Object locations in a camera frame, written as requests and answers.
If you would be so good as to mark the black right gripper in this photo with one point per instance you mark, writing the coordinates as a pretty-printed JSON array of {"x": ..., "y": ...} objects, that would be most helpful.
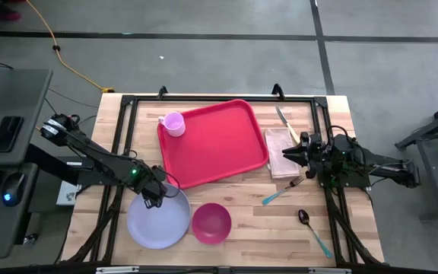
[{"x": 314, "y": 154}]

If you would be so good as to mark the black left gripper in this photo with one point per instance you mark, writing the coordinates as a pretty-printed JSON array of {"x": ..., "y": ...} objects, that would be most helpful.
[{"x": 153, "y": 190}]

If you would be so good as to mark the pale napkin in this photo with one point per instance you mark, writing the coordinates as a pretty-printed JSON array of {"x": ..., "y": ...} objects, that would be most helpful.
[{"x": 278, "y": 160}]

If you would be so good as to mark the lavender plastic plate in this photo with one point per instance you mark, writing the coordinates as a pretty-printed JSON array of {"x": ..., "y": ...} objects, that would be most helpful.
[{"x": 158, "y": 228}]

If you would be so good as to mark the pink plastic bowl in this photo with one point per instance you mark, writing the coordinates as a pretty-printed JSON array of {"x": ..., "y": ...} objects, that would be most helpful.
[{"x": 211, "y": 222}]

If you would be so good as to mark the lilac plastic cup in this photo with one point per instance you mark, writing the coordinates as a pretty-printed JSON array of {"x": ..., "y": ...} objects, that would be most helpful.
[{"x": 175, "y": 123}]

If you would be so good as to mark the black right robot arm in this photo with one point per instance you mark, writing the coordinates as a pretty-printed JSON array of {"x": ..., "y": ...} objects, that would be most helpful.
[{"x": 386, "y": 167}]

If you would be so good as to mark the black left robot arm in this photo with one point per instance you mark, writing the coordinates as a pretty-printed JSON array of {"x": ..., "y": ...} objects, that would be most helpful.
[{"x": 105, "y": 160}]

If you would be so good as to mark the red plastic tray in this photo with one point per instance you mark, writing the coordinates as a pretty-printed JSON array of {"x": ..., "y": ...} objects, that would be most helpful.
[{"x": 219, "y": 144}]

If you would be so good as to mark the white printed box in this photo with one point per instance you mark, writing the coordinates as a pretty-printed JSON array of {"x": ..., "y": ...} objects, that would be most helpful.
[{"x": 67, "y": 194}]

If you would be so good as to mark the black computer mouse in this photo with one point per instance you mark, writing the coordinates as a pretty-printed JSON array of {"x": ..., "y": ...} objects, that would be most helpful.
[{"x": 13, "y": 189}]

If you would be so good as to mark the black phone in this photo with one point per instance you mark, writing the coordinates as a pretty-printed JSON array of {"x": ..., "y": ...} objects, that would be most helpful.
[{"x": 7, "y": 133}]

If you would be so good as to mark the grey desk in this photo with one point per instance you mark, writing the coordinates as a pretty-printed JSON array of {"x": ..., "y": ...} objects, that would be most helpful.
[{"x": 17, "y": 95}]

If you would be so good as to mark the person's shoe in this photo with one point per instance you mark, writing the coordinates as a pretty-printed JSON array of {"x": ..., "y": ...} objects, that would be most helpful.
[{"x": 8, "y": 14}]

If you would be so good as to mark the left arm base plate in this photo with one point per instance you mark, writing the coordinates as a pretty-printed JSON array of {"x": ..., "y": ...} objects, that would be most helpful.
[{"x": 89, "y": 177}]

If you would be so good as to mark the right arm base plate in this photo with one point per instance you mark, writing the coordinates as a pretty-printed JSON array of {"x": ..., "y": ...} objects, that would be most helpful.
[{"x": 356, "y": 182}]

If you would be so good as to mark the black frame hook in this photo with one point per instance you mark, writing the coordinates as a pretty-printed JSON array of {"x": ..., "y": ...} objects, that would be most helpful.
[
  {"x": 278, "y": 91},
  {"x": 162, "y": 92}
]

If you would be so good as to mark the silver edge bracket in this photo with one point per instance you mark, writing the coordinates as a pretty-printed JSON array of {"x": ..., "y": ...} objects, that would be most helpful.
[
  {"x": 117, "y": 269},
  {"x": 329, "y": 271}
]

